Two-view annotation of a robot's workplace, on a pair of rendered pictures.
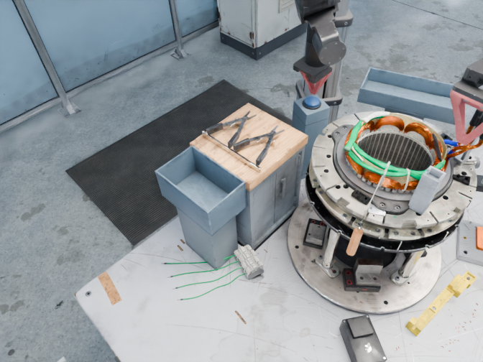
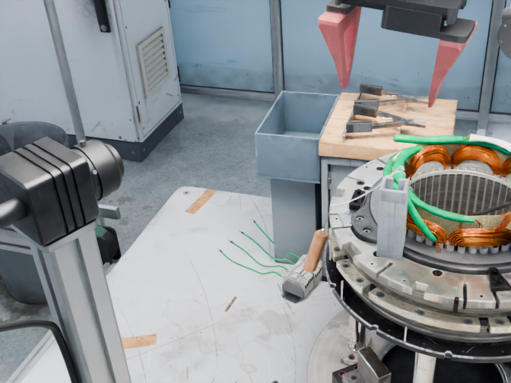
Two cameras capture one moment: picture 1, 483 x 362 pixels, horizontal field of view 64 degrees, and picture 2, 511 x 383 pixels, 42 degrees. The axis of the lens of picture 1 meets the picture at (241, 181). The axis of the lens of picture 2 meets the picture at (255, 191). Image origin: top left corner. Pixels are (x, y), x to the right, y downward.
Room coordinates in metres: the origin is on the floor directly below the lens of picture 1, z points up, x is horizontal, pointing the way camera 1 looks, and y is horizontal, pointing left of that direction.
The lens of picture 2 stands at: (0.03, -0.78, 1.57)
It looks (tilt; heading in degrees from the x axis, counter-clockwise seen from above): 33 degrees down; 64
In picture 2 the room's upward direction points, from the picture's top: 4 degrees counter-clockwise
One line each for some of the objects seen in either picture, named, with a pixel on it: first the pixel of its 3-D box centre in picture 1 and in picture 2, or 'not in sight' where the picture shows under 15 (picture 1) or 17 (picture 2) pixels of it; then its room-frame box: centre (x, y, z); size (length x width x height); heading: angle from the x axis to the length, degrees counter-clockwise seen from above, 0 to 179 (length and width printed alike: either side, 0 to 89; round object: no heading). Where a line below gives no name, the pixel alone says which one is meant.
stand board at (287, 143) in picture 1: (249, 143); (390, 126); (0.66, -0.02, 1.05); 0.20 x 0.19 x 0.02; 134
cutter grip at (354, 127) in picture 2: (261, 156); (359, 127); (0.58, -0.05, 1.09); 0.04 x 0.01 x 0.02; 149
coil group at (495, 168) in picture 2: (364, 131); (475, 159); (0.60, -0.26, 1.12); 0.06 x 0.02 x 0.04; 132
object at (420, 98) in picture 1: (398, 129); not in sight; (0.82, -0.46, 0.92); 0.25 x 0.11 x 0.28; 62
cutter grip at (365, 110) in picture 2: (241, 144); (365, 110); (0.62, 0.00, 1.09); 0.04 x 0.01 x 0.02; 119
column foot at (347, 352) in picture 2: (327, 265); (357, 348); (0.46, -0.20, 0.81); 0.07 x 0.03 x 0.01; 34
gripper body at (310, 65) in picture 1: (317, 53); not in sight; (0.81, -0.19, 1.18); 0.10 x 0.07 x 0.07; 132
